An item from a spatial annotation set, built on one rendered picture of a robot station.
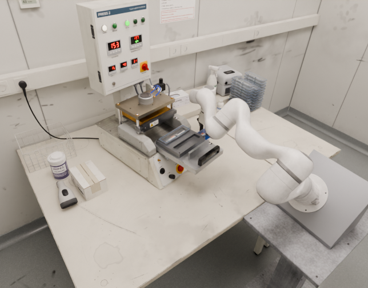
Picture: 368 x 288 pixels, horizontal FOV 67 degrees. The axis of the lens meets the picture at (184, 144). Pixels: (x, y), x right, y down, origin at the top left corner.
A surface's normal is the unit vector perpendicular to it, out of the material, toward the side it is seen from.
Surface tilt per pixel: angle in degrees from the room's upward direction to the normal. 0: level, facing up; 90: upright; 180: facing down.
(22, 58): 90
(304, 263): 0
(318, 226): 46
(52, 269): 0
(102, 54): 90
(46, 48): 90
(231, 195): 0
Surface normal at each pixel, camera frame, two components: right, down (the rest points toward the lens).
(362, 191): -0.57, -0.32
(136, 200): 0.04, -0.79
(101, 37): 0.75, 0.43
